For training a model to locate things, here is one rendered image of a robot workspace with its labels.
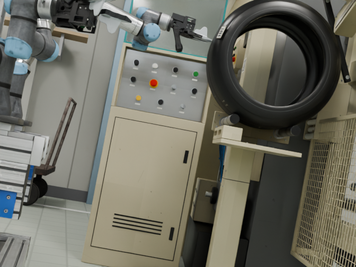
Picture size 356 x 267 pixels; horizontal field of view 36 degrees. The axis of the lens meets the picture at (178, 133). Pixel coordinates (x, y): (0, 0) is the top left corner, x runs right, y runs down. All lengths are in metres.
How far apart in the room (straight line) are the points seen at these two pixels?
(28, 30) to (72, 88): 4.46
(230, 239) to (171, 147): 0.65
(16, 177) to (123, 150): 1.47
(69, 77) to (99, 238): 3.15
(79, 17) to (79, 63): 4.56
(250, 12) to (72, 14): 1.14
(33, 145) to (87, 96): 4.34
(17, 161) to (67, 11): 0.49
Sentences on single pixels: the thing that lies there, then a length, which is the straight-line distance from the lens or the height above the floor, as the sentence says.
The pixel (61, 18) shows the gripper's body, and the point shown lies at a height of 1.01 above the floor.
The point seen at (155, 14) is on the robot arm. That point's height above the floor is 1.30.
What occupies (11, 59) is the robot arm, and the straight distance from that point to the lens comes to 1.82.
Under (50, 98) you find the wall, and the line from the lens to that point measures 6.08.
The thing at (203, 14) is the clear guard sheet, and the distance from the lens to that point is 3.30.
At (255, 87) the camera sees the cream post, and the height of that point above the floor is 1.11.
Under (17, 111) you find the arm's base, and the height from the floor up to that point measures 0.75.
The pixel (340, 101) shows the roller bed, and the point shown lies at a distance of 2.92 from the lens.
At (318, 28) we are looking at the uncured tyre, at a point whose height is 1.36.
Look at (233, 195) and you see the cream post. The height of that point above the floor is 0.55.
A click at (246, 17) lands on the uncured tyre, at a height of 1.35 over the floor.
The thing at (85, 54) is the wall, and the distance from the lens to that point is 6.13.
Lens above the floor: 0.70
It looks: 2 degrees up
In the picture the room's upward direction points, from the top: 11 degrees clockwise
